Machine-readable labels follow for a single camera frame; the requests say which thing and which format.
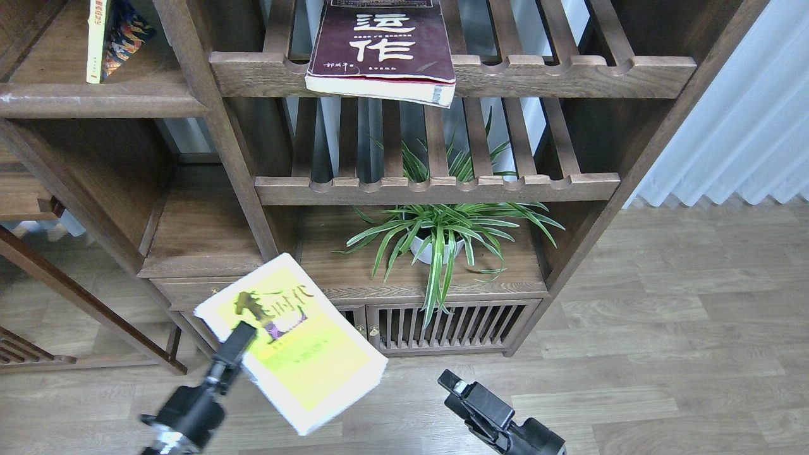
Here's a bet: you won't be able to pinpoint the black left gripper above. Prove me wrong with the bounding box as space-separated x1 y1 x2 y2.
140 322 257 454

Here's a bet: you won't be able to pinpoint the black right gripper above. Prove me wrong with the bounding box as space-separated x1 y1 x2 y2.
437 369 567 454

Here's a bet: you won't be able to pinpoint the yellow green book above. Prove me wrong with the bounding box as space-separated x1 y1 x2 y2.
193 253 387 437

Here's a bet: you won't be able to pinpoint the colourful cover paperback book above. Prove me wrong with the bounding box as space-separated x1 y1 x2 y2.
85 1 157 84

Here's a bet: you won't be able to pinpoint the white plant pot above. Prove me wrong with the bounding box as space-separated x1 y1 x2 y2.
410 229 465 265

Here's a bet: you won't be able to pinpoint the green spider plant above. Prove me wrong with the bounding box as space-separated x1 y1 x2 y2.
335 107 566 326

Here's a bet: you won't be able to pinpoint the dark wooden bookshelf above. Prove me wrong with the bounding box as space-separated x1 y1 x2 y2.
2 1 767 355

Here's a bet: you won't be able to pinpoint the maroon book white characters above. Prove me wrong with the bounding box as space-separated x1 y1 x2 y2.
305 1 456 107

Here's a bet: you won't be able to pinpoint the white curtain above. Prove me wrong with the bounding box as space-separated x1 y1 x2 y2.
628 1 808 207

